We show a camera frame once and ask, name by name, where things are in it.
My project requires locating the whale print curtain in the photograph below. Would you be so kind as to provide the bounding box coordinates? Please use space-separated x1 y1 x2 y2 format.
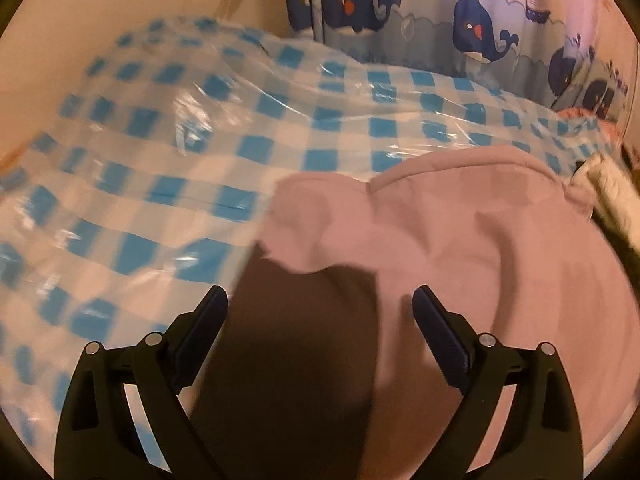
285 0 639 126

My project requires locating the cream fluffy cloth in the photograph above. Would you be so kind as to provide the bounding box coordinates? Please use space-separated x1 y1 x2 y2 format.
570 152 640 252

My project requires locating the blue checkered plastic bed cover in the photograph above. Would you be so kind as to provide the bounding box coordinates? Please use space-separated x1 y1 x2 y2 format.
1 18 613 469

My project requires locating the pink hoodie garment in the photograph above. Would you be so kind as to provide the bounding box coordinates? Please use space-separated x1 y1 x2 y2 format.
191 146 639 479

